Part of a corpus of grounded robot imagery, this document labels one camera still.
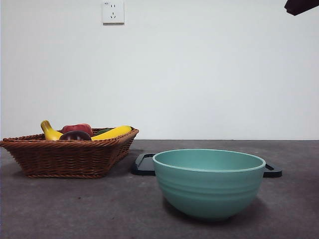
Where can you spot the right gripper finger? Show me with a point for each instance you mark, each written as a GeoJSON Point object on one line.
{"type": "Point", "coordinates": [299, 6]}

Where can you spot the mint green bowl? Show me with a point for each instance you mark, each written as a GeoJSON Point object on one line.
{"type": "Point", "coordinates": [209, 191]}

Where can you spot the dark red plum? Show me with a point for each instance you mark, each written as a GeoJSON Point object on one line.
{"type": "Point", "coordinates": [74, 136]}

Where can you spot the dark teal rectangular tray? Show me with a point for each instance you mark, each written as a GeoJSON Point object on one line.
{"type": "Point", "coordinates": [143, 165]}

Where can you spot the yellow banana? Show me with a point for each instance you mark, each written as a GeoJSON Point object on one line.
{"type": "Point", "coordinates": [114, 132]}

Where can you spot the green avocado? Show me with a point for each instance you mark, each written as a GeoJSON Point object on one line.
{"type": "Point", "coordinates": [101, 132]}

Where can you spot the red yellow apple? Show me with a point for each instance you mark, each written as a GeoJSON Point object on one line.
{"type": "Point", "coordinates": [77, 127]}

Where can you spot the brown wicker basket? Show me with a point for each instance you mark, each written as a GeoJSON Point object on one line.
{"type": "Point", "coordinates": [64, 159]}

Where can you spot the white wall socket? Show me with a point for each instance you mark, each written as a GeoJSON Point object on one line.
{"type": "Point", "coordinates": [113, 12]}

